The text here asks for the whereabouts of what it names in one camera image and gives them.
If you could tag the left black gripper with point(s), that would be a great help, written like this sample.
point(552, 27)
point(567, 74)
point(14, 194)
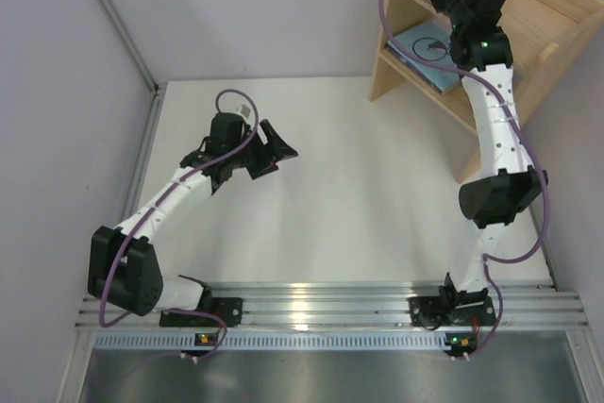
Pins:
point(260, 158)

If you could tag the light blue swan book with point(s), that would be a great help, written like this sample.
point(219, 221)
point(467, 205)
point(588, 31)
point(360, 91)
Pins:
point(429, 41)

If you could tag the dark purple galaxy book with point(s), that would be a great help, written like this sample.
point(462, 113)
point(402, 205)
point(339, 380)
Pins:
point(413, 68)

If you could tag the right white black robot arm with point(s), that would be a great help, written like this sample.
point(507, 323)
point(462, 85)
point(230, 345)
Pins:
point(509, 178)

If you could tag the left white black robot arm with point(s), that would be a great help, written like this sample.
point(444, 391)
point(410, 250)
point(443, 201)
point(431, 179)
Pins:
point(128, 263)

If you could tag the wooden two-tier shelf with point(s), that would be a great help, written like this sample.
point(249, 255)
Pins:
point(546, 37)

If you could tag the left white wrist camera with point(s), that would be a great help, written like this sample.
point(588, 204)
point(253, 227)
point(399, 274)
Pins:
point(244, 111)

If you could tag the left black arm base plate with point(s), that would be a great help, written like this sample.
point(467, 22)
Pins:
point(229, 309)

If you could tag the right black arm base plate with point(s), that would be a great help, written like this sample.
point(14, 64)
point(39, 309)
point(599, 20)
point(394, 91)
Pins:
point(430, 312)

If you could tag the perforated cable duct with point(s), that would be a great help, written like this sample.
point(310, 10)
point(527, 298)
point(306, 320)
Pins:
point(285, 341)

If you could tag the aluminium mounting rail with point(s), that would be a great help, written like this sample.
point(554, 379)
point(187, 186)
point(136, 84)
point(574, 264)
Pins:
point(314, 306)

